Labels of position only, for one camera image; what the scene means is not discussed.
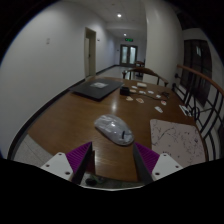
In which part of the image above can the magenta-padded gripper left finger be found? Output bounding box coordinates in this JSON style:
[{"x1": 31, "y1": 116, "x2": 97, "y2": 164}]
[{"x1": 40, "y1": 141, "x2": 96, "y2": 186}]

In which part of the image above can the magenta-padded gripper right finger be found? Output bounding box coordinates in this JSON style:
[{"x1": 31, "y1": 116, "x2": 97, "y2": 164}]
[{"x1": 132, "y1": 142, "x2": 184, "y2": 185}]

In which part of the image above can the translucent white computer mouse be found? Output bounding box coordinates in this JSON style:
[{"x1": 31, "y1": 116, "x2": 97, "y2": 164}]
[{"x1": 93, "y1": 114, "x2": 135, "y2": 147}]

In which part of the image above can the white marble-print mouse pad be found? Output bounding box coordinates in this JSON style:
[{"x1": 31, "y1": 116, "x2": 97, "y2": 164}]
[{"x1": 149, "y1": 118, "x2": 207, "y2": 168}]

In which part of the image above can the small black box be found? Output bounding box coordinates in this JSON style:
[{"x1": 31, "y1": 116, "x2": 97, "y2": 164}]
[{"x1": 119, "y1": 86, "x2": 131, "y2": 97}]

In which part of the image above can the black closed laptop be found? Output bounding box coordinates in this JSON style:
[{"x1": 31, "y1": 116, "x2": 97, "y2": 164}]
[{"x1": 68, "y1": 78, "x2": 125, "y2": 102}]

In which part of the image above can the wooden armchair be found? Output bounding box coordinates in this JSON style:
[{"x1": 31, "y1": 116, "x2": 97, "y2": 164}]
[{"x1": 121, "y1": 67, "x2": 169, "y2": 88}]

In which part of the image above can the dark framed window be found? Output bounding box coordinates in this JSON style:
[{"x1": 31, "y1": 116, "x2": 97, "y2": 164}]
[{"x1": 181, "y1": 39, "x2": 213, "y2": 106}]

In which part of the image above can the pale side door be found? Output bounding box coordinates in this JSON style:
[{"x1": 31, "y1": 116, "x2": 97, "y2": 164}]
[{"x1": 84, "y1": 27, "x2": 98, "y2": 78}]

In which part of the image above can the glazed double door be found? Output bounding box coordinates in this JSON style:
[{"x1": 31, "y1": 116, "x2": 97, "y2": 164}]
[{"x1": 119, "y1": 44, "x2": 138, "y2": 66}]

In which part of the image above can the thin black cable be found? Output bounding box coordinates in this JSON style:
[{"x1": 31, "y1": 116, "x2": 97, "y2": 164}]
[{"x1": 142, "y1": 91, "x2": 171, "y2": 100}]

